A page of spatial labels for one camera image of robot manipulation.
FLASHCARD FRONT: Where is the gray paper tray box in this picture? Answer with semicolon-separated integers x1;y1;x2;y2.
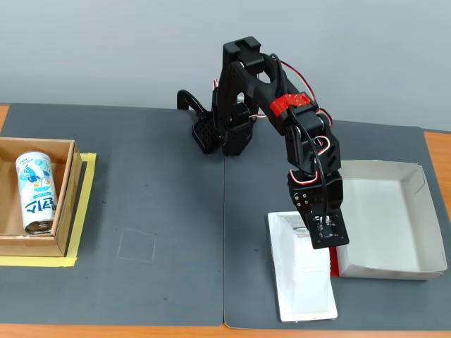
330;160;447;282

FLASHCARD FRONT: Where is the black wrist camera board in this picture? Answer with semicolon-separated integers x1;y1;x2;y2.
304;208;350;250

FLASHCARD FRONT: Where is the red tape on arm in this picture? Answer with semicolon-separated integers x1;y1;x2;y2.
269;92;311;118

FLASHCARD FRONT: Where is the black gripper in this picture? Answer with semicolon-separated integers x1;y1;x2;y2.
287;170;345;215

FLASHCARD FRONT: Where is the black camera cable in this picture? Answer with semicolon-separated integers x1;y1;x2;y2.
270;52;329;226

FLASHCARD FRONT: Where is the white packaged sandwich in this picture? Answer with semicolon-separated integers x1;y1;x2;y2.
266;211;338;323

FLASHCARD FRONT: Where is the black table clamp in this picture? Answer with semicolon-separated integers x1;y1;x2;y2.
176;89;219;156

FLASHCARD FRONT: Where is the yellow masking tape outline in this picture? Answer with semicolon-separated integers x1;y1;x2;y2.
0;151;98;268

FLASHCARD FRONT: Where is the brown cardboard box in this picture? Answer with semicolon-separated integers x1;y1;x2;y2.
0;137;82;258

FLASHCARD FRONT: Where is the red tape strip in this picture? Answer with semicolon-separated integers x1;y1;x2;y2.
328;246;340;278

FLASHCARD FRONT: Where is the dark gray table mat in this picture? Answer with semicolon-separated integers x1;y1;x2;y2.
0;102;226;327
222;118;451;332

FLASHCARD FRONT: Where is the white printed drink can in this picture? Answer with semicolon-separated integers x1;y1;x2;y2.
15;151;58;235

